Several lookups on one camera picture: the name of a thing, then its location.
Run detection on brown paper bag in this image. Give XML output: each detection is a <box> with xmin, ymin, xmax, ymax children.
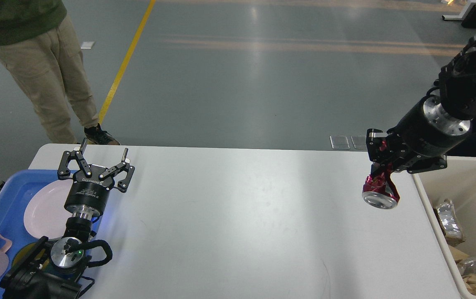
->
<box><xmin>448</xmin><ymin>245</ymin><xmax>470</xmax><ymax>264</ymax></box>

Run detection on aluminium foil tray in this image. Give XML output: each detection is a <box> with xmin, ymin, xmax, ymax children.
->
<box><xmin>433</xmin><ymin>199</ymin><xmax>466</xmax><ymax>247</ymax></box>

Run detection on beige plastic bin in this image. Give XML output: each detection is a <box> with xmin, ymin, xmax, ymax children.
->
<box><xmin>413</xmin><ymin>157</ymin><xmax>476</xmax><ymax>299</ymax></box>

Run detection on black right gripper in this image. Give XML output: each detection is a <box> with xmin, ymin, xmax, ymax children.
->
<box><xmin>366</xmin><ymin>96</ymin><xmax>471</xmax><ymax>174</ymax></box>

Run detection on person in khaki trousers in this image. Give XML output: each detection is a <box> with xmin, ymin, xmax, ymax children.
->
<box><xmin>0</xmin><ymin>0</ymin><xmax>119</xmax><ymax>145</ymax></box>

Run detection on pink plate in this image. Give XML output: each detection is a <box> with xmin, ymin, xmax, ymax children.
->
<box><xmin>24</xmin><ymin>180</ymin><xmax>73</xmax><ymax>240</ymax></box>

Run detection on floor outlet plates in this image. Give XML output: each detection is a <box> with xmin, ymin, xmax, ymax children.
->
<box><xmin>330</xmin><ymin>135</ymin><xmax>366</xmax><ymax>151</ymax></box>

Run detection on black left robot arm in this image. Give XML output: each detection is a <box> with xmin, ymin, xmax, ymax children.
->
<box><xmin>0</xmin><ymin>140</ymin><xmax>135</xmax><ymax>299</ymax></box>

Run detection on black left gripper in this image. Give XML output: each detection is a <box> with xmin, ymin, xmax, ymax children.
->
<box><xmin>58</xmin><ymin>138</ymin><xmax>136</xmax><ymax>218</ymax></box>

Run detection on blue plastic tray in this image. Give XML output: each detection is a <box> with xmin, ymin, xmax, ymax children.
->
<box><xmin>0</xmin><ymin>169</ymin><xmax>110</xmax><ymax>299</ymax></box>

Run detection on crushed red can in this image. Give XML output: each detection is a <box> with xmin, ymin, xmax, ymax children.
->
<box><xmin>361</xmin><ymin>159</ymin><xmax>400</xmax><ymax>210</ymax></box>

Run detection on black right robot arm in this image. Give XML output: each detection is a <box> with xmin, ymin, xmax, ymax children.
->
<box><xmin>366</xmin><ymin>36</ymin><xmax>476</xmax><ymax>177</ymax></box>

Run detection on white desk leg far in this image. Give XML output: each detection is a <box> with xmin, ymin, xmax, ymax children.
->
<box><xmin>441</xmin><ymin>0</ymin><xmax>476</xmax><ymax>29</ymax></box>

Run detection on dark teal mug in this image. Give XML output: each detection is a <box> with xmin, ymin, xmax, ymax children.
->
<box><xmin>11</xmin><ymin>243</ymin><xmax>50</xmax><ymax>270</ymax></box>

